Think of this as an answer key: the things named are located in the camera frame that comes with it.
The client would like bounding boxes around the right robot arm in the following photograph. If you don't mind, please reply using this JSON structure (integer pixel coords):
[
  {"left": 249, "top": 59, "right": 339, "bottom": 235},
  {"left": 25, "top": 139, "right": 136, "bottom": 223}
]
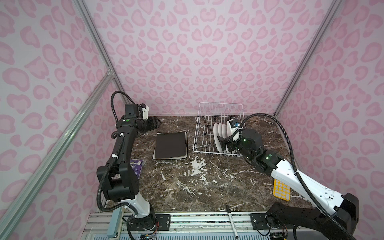
[{"left": 214, "top": 129, "right": 359, "bottom": 240}]

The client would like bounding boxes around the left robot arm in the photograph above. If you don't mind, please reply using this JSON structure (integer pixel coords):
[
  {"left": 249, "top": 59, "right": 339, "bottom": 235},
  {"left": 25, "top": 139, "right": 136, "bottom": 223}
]
[{"left": 96, "top": 104, "right": 161, "bottom": 230}]

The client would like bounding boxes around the purple book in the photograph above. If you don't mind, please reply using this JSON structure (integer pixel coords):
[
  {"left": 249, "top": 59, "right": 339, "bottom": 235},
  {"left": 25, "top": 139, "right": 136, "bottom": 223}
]
[{"left": 130, "top": 159, "right": 144, "bottom": 178}]

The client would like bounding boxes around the black marker pen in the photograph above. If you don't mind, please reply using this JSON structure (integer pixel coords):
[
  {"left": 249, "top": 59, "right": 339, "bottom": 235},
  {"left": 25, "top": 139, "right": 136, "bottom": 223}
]
[{"left": 226, "top": 205, "right": 239, "bottom": 240}]

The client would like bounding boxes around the yellow calculator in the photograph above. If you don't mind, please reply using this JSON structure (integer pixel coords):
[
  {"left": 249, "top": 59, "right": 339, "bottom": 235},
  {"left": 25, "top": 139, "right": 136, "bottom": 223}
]
[{"left": 273, "top": 179, "right": 291, "bottom": 202}]

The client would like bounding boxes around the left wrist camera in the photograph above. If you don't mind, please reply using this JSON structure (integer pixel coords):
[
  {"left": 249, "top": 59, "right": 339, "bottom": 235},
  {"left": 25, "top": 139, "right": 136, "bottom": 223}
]
[{"left": 140, "top": 104, "right": 150, "bottom": 120}]

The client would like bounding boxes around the white wire dish rack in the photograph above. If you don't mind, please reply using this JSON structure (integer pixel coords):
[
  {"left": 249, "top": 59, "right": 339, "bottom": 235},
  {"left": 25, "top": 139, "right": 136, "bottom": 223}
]
[{"left": 193, "top": 102, "right": 244, "bottom": 156}]

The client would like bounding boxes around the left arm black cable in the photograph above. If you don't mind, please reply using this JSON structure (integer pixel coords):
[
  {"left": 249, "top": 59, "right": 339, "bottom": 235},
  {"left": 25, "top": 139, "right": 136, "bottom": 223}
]
[{"left": 95, "top": 90, "right": 136, "bottom": 213}]

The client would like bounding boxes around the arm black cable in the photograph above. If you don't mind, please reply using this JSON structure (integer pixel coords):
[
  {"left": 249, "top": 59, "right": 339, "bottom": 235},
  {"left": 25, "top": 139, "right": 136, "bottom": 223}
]
[
  {"left": 230, "top": 113, "right": 358, "bottom": 240},
  {"left": 95, "top": 90, "right": 136, "bottom": 213}
]

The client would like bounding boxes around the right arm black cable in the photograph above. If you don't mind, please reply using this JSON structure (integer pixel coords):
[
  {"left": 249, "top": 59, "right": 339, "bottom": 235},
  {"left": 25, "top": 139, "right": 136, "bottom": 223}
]
[{"left": 230, "top": 113, "right": 358, "bottom": 240}]

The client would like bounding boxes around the grey box on rail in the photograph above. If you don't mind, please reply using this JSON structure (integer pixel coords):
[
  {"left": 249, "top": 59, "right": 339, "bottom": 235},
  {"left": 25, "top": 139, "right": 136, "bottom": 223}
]
[{"left": 107, "top": 207, "right": 124, "bottom": 240}]

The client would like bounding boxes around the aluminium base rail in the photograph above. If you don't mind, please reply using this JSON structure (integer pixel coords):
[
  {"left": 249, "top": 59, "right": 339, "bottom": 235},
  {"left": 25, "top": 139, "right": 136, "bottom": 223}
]
[{"left": 80, "top": 211, "right": 325, "bottom": 240}]

